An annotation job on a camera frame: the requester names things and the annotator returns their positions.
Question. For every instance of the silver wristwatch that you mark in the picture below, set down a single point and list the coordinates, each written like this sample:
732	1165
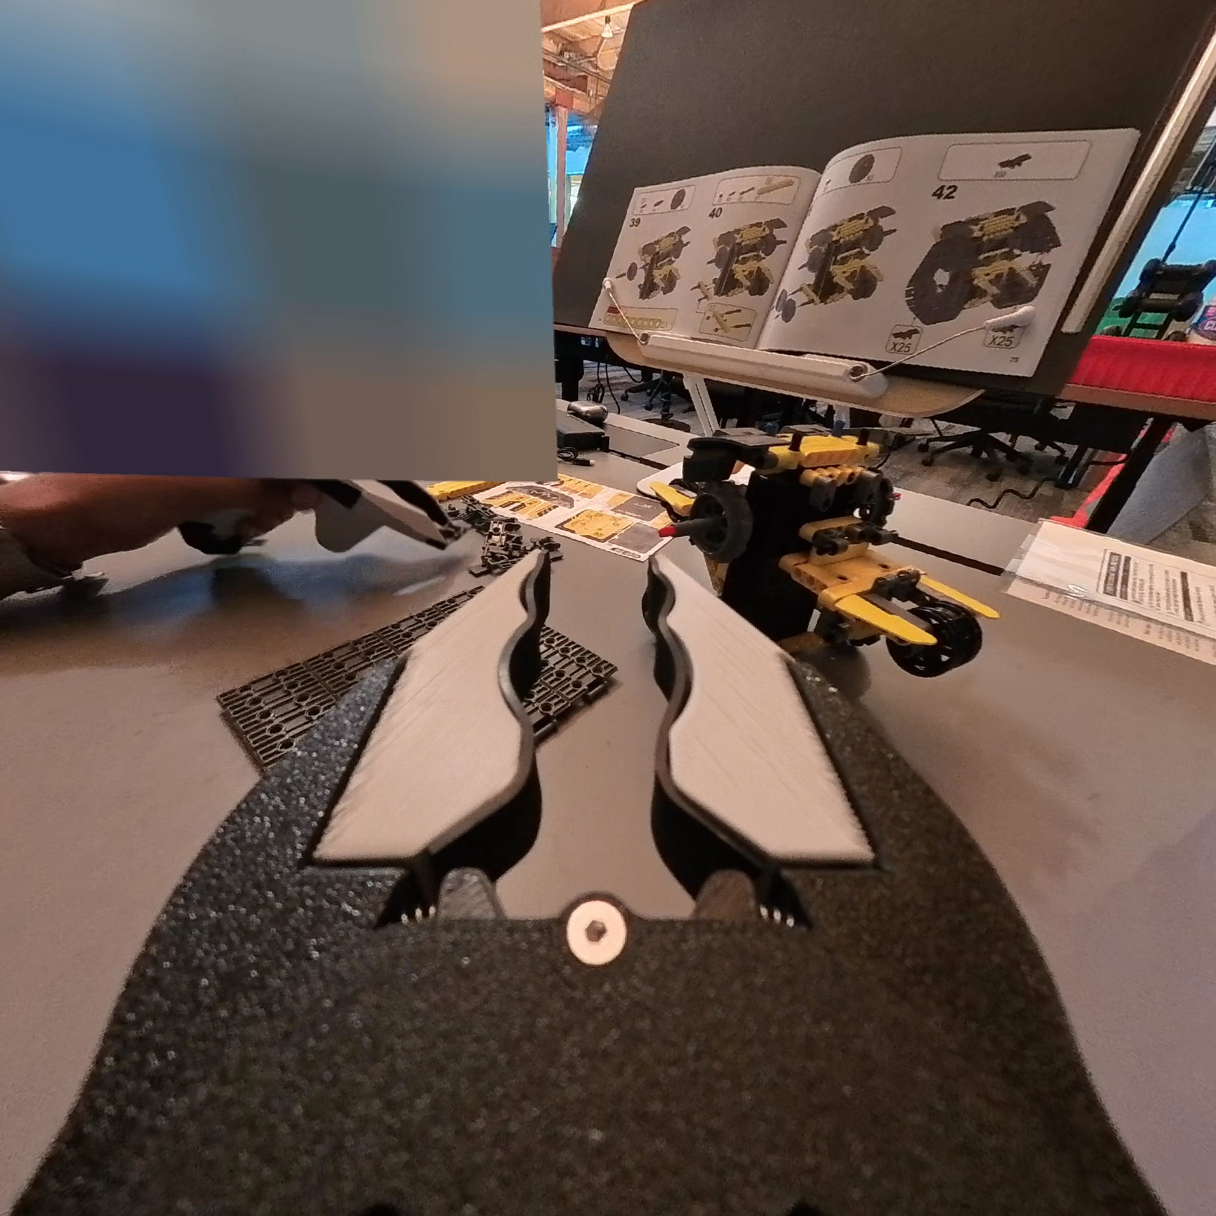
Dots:
72	578

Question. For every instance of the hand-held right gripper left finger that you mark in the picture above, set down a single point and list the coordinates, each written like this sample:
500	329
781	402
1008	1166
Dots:
428	761

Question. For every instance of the mat of joined track links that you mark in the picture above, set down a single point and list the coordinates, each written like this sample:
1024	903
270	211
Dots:
571	675

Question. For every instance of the red storage bin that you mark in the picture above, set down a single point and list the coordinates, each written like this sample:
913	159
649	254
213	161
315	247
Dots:
1150	367

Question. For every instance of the yellow toy beam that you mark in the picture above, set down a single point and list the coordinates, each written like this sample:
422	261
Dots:
457	490

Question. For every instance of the yellow black toy vehicle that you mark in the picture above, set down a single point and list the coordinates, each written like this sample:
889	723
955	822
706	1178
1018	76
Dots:
779	551

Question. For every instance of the white paper sheet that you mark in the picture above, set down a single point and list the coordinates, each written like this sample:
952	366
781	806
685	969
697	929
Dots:
1121	590

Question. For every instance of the brown wooden table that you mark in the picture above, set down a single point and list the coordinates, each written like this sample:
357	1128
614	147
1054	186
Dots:
1140	399

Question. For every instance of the yellow black sticker sheet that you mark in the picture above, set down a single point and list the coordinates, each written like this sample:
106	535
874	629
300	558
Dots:
580	523

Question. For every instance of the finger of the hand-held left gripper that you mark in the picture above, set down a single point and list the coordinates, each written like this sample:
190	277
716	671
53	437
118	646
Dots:
405	496
347	520

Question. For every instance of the open instruction booklet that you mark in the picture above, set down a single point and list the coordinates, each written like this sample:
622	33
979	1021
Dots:
855	247

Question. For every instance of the person's left hand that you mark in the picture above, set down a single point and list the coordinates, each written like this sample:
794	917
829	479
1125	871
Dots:
115	519

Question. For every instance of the black power bank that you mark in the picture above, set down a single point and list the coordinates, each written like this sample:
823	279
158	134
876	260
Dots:
581	438

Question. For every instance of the grey earbud case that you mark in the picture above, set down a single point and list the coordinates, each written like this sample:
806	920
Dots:
587	413

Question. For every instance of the black office chair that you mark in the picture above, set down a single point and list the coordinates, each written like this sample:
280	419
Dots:
979	447

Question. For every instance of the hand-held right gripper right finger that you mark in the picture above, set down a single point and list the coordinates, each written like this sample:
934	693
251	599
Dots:
769	769

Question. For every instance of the pile of track links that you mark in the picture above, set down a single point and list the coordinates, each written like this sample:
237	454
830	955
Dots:
504	547

